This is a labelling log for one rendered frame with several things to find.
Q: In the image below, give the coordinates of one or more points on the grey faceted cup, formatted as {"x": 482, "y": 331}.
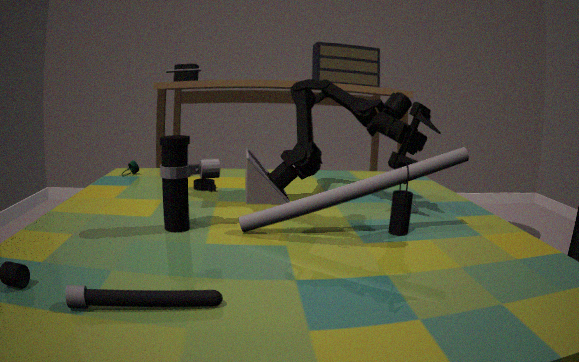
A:
{"x": 206, "y": 169}

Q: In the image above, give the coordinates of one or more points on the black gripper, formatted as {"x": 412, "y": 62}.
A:
{"x": 404, "y": 133}

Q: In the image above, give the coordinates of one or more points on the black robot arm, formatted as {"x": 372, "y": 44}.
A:
{"x": 306, "y": 156}

